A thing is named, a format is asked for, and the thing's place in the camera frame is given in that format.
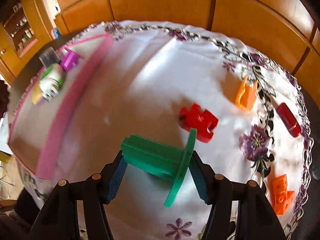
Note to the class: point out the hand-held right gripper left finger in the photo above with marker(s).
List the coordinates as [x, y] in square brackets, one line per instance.
[117, 177]

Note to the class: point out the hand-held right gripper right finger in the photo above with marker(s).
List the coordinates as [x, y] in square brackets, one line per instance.
[200, 180]

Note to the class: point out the green plastic spool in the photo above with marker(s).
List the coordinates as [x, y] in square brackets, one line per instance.
[155, 157]

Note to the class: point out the red puzzle-shaped piece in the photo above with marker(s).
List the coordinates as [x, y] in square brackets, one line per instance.
[197, 120]

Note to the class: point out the orange cube blocks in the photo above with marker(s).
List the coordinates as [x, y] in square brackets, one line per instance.
[281, 195]

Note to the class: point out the pink-rimmed white tray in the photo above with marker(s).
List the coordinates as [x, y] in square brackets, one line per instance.
[70, 105]

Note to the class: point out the orange plastic clip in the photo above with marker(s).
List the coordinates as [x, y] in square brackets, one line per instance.
[245, 97]

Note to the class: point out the red glossy cylinder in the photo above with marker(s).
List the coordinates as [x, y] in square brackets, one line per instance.
[287, 117]

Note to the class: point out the white green plug-in device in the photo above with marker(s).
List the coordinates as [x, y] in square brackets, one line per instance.
[51, 80]

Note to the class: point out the purple plastic spool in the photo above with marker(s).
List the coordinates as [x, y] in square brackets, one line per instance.
[68, 61]

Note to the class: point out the grey translucent cup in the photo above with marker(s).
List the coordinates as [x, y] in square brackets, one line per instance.
[48, 56]

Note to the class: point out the white embroidered floral tablecloth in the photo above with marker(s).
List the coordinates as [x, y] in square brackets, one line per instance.
[155, 80]

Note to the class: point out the pink blue framed panel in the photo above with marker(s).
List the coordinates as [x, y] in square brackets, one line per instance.
[56, 33]

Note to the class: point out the pink scalloped foam mat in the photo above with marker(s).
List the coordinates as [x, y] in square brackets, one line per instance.
[27, 47]

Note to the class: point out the wooden glass-door cabinet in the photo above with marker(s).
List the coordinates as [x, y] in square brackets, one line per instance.
[42, 17]

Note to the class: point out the group of small bottles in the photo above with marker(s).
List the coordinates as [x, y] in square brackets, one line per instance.
[21, 27]

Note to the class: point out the wooden panelled wardrobe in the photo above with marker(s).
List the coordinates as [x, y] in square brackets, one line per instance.
[162, 2]

